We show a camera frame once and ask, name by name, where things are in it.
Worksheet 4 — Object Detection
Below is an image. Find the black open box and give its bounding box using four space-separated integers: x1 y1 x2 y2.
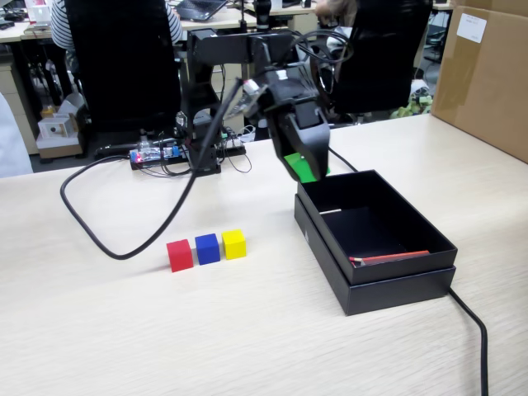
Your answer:
294 193 457 318

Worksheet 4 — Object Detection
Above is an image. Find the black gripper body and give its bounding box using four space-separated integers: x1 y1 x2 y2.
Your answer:
258 67 328 125

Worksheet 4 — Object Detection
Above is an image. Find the green and white clutter pile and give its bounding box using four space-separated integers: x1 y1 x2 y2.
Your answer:
391 80 434 120

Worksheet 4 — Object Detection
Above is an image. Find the pink and white small box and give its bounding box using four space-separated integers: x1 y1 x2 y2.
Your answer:
26 0 53 24

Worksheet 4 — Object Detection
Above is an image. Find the black office chair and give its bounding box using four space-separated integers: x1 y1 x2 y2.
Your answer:
64 0 182 146
313 0 434 125

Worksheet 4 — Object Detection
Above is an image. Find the black cardboard box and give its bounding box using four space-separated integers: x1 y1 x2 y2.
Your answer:
296 168 459 285

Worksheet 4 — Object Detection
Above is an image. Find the yellow cube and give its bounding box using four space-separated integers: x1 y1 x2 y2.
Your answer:
221 229 248 261

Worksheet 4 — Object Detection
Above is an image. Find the black arm wire bundle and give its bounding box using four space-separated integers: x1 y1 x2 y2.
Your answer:
288 27 356 97

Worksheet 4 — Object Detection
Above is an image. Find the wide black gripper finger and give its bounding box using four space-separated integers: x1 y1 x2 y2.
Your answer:
287 117 332 183

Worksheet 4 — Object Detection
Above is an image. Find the dark laptop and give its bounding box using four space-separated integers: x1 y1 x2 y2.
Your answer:
172 0 229 22

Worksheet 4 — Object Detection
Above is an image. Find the bare camera circuit board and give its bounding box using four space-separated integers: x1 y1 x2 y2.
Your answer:
229 79 270 120

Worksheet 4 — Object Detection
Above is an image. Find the blue cube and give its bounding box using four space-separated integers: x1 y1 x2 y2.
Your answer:
195 233 220 266

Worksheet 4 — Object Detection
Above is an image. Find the controller board with red LED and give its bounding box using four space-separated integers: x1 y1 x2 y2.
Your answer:
129 140 182 170

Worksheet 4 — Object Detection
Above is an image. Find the person in striped shirt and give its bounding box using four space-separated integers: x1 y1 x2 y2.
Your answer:
49 0 183 54

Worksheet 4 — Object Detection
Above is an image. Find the thick black power cable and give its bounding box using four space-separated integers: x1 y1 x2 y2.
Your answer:
328 147 490 396

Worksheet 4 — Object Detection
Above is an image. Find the black pole with white rings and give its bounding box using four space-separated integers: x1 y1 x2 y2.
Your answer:
252 0 274 32

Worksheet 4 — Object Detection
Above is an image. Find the seated office worker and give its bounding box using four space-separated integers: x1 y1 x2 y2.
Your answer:
314 0 360 28

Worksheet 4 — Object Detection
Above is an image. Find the white cloth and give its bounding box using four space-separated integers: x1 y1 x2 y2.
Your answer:
0 92 34 178

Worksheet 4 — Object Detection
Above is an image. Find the green cube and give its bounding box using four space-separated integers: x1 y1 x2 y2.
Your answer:
282 151 332 185

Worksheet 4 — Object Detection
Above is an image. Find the beige office desk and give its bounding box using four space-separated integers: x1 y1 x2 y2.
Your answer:
0 6 321 45

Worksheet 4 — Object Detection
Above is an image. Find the thin black wire loop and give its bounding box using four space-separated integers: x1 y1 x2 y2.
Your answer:
218 139 254 175

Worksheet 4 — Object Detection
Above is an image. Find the red pencil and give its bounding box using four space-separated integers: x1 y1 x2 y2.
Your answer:
349 249 431 267

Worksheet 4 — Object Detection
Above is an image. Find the large brown cardboard box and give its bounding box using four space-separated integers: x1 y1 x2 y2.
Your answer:
430 0 528 164

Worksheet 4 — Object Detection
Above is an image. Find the slim black gripper finger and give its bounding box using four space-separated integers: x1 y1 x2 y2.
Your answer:
269 118 305 182

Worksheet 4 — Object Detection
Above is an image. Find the red cube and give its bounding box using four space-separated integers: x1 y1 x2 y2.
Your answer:
166 238 194 274

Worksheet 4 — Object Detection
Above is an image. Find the thick black camera cable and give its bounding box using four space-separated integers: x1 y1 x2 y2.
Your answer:
59 78 248 262

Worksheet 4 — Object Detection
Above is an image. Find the small white carton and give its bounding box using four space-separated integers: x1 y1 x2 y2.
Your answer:
35 115 83 160

